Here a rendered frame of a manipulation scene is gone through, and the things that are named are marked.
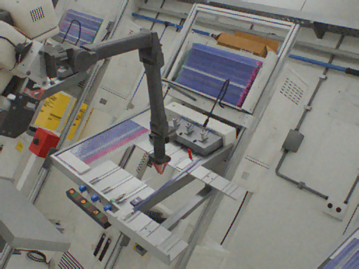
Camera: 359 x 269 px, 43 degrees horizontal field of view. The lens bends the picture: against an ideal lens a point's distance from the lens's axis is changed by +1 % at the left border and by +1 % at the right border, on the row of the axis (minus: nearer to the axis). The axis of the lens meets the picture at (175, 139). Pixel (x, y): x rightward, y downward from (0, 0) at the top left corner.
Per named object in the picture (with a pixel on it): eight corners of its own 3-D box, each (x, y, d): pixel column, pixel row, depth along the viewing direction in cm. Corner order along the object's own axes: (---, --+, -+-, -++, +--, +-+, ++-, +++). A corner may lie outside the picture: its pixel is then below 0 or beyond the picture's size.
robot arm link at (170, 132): (149, 122, 208) (163, 128, 203) (166, 113, 216) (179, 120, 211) (148, 143, 214) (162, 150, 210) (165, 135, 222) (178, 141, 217)
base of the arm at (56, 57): (28, 43, 147) (50, 54, 140) (49, 38, 152) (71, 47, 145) (31, 68, 151) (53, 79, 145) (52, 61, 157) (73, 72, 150)
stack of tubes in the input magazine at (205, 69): (238, 106, 231) (261, 59, 230) (173, 81, 265) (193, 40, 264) (249, 114, 241) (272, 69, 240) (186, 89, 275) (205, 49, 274)
